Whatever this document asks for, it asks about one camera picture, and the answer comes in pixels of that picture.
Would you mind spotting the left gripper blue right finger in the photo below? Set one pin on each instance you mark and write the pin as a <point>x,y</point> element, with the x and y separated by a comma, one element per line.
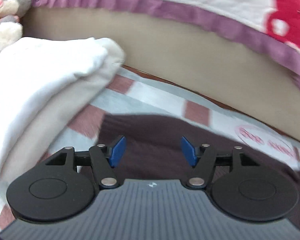
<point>202,161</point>

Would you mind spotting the beige bed base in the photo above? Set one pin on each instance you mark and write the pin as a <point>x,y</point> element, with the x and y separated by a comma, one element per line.
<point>255,74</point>

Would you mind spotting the dark brown knit sweater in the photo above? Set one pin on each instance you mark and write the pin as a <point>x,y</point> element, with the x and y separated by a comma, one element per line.
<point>241,181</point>

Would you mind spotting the white folded garment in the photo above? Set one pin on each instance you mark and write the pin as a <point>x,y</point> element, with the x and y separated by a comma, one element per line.
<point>43,85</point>

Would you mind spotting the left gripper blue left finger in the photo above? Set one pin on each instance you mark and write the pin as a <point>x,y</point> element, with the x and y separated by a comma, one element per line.
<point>104,158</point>

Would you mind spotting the red bear quilted bedspread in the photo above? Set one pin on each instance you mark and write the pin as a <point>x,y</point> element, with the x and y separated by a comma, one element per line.
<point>265,26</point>

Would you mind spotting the checkered cartoon play mat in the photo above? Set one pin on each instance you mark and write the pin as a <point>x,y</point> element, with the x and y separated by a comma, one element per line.
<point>75,118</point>

